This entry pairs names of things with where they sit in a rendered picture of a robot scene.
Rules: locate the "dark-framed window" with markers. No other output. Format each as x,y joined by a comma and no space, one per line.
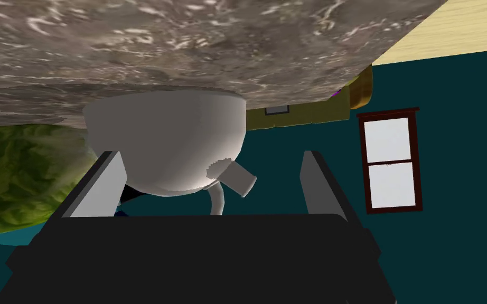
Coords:
390,162

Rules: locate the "white mug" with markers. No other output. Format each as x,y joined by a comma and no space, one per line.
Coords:
171,143

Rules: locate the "green lettuce head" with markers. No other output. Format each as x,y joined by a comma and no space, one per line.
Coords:
19,177

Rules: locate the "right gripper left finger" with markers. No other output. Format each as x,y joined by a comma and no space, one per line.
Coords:
100,190

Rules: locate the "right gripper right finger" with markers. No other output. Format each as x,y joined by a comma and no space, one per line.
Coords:
321,190

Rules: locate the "olive yellow sofa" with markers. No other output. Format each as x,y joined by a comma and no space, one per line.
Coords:
311,112

